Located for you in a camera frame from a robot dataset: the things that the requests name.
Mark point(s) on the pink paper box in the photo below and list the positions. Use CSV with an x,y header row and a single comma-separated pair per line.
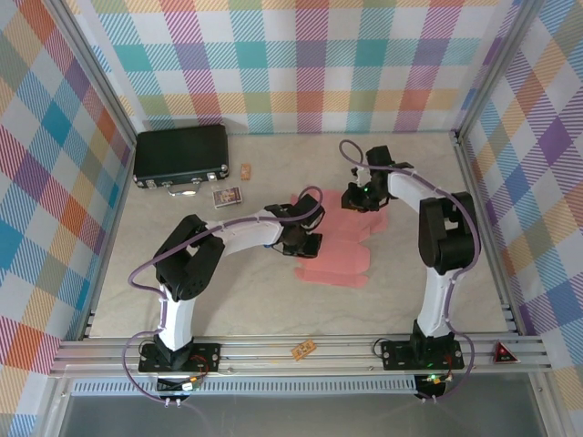
x,y
339,268

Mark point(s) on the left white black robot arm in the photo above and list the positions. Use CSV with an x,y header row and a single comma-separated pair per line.
x,y
241,232

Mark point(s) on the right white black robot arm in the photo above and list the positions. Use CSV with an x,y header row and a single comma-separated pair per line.
x,y
437,296

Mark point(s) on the small picture card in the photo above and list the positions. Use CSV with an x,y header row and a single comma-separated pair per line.
x,y
228,197

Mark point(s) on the orange tag with squares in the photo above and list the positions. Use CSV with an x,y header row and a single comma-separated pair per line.
x,y
303,351

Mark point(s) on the grey metal panel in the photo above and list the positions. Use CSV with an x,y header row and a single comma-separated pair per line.
x,y
296,416

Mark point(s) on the small black electronics board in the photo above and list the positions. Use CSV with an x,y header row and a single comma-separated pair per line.
x,y
432,387
177,386

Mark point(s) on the red warning triangle sticker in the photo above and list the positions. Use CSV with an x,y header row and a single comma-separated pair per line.
x,y
503,355

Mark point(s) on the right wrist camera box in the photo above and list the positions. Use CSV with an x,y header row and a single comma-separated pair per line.
x,y
362,173

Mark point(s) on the aluminium side rail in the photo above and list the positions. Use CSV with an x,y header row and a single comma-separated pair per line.
x,y
471,173
119,200

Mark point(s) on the aluminium front frame rail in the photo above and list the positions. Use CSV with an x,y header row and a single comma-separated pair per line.
x,y
264,359

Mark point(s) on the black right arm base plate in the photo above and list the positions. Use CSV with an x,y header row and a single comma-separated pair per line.
x,y
396,355

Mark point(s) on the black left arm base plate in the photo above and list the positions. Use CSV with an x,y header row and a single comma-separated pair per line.
x,y
205,357

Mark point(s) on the aluminium frame post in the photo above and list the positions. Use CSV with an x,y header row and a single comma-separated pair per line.
x,y
496,68
95,68

